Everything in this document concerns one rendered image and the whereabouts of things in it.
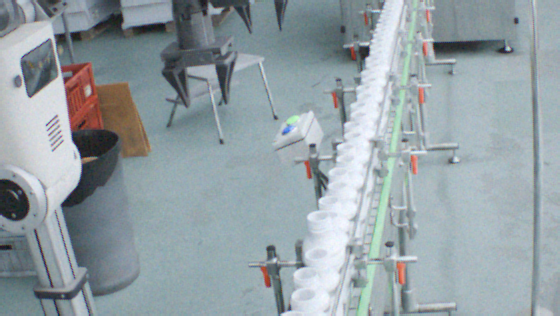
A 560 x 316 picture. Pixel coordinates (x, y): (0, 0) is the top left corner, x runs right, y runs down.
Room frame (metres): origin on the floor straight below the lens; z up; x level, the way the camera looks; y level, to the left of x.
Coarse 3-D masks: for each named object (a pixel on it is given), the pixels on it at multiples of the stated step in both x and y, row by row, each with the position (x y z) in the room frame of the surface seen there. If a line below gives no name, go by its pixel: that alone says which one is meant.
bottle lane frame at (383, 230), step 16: (416, 0) 3.44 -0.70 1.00; (416, 16) 3.29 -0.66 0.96; (416, 32) 3.14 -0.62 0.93; (416, 64) 2.97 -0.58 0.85; (400, 96) 2.23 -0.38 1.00; (400, 112) 2.11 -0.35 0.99; (400, 128) 2.06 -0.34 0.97; (400, 144) 2.02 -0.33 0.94; (400, 160) 1.98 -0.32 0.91; (400, 176) 1.95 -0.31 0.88; (384, 192) 1.63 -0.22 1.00; (400, 192) 1.92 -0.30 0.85; (384, 208) 1.55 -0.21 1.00; (384, 224) 1.54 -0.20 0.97; (384, 240) 1.51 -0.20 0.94; (368, 256) 1.37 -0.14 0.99; (384, 256) 1.49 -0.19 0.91; (368, 272) 1.30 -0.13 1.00; (384, 272) 1.47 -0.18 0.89; (368, 288) 1.25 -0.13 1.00; (384, 288) 1.45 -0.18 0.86; (368, 304) 1.22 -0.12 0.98; (384, 304) 1.43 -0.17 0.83
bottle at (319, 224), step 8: (312, 216) 1.18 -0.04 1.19; (320, 216) 1.18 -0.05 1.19; (328, 216) 1.16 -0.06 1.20; (312, 224) 1.16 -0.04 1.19; (320, 224) 1.15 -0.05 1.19; (328, 224) 1.16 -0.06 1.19; (312, 232) 1.15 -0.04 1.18; (320, 232) 1.15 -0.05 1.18; (328, 232) 1.15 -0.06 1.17; (312, 240) 1.15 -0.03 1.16; (320, 240) 1.15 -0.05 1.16; (328, 240) 1.15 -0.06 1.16; (336, 240) 1.16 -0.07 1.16; (304, 248) 1.16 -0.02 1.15; (312, 248) 1.15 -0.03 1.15; (328, 248) 1.14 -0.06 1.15; (336, 248) 1.14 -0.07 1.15; (344, 248) 1.16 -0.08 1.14; (304, 256) 1.16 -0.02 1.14; (336, 256) 1.14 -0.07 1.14; (344, 256) 1.15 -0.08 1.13; (304, 264) 1.17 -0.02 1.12; (336, 264) 1.14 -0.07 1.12; (344, 280) 1.16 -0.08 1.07; (344, 288) 1.16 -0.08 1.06; (344, 296) 1.15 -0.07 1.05
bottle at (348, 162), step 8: (336, 160) 1.45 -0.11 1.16; (344, 160) 1.47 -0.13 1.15; (352, 160) 1.44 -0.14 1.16; (352, 168) 1.44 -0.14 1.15; (352, 176) 1.44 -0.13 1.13; (360, 176) 1.45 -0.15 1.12; (352, 184) 1.43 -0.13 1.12; (360, 184) 1.43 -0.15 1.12; (360, 192) 1.43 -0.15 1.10; (360, 216) 1.43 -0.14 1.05; (360, 224) 1.43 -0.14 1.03
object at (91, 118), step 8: (96, 104) 4.51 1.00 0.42; (88, 112) 4.40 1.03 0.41; (96, 112) 4.50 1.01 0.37; (80, 120) 4.27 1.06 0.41; (88, 120) 4.37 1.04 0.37; (96, 120) 4.47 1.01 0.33; (72, 128) 4.14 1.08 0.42; (80, 128) 4.26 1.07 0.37; (88, 128) 4.34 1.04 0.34; (96, 128) 4.45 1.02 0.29
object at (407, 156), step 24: (384, 0) 2.98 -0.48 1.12; (408, 0) 2.94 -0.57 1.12; (360, 48) 2.56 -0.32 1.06; (360, 72) 2.55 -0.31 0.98; (408, 72) 2.53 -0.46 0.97; (336, 96) 2.11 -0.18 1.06; (312, 144) 1.69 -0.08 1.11; (336, 144) 1.66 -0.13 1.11; (384, 144) 1.64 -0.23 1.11; (408, 144) 1.63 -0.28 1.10; (312, 168) 1.68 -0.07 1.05; (384, 168) 1.64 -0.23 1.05; (408, 168) 1.63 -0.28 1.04; (408, 192) 1.63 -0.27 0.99; (408, 216) 1.63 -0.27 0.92; (360, 240) 1.21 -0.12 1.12; (264, 264) 1.25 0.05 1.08; (288, 264) 1.24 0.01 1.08; (360, 264) 1.20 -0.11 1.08
